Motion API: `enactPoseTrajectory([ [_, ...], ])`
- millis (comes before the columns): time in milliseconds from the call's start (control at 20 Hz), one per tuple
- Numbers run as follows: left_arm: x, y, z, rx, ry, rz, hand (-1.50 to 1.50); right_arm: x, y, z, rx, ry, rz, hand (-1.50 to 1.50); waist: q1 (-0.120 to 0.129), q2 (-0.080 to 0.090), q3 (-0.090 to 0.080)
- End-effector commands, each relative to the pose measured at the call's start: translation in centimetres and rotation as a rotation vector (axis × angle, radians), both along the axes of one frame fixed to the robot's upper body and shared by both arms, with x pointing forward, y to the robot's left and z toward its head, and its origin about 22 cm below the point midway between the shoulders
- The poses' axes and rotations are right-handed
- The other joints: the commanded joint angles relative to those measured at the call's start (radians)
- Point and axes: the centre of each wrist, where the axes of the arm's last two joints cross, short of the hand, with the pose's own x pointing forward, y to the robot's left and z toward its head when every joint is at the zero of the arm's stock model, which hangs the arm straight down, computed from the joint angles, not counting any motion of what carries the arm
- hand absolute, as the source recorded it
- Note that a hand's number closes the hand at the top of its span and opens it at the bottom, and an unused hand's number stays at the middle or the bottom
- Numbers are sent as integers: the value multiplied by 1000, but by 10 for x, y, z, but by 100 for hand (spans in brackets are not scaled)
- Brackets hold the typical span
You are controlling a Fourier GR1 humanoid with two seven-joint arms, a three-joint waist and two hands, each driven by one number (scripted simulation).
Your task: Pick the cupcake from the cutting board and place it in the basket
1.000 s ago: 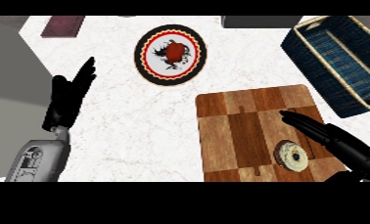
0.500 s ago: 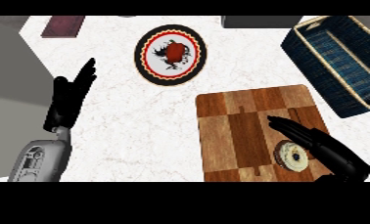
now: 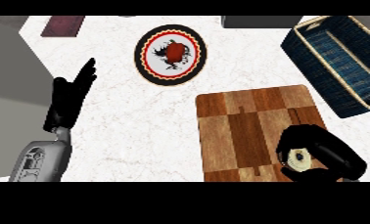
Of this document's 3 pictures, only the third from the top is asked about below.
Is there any black rimmed patterned plate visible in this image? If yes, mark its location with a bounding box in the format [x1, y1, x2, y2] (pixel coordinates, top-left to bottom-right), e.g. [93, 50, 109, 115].
[133, 23, 208, 87]

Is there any dark blue wicker basket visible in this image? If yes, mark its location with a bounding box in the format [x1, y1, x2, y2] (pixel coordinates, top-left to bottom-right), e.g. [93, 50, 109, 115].
[278, 16, 370, 119]

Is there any pale cupcake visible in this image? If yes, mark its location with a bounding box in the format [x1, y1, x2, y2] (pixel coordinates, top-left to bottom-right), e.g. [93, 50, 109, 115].
[281, 148, 315, 173]

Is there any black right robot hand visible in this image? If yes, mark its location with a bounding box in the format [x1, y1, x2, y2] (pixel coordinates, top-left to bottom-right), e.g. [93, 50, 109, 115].
[275, 123, 368, 183]

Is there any wooden cutting board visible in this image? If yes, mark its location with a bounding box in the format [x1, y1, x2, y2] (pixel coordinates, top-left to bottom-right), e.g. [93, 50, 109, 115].
[194, 84, 343, 183]

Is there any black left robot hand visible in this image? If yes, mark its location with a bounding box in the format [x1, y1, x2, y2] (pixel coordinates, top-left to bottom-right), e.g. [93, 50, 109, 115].
[41, 57, 97, 134]

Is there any red pepper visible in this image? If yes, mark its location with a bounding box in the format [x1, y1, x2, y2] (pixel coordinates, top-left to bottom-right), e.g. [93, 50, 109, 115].
[162, 39, 188, 66]

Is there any dark grey box appliance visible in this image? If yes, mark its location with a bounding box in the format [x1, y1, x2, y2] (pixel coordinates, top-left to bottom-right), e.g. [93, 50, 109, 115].
[219, 16, 303, 29]

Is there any maroon flat rectangular object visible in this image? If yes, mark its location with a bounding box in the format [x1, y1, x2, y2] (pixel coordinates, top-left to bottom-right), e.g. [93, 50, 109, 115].
[38, 16, 87, 38]

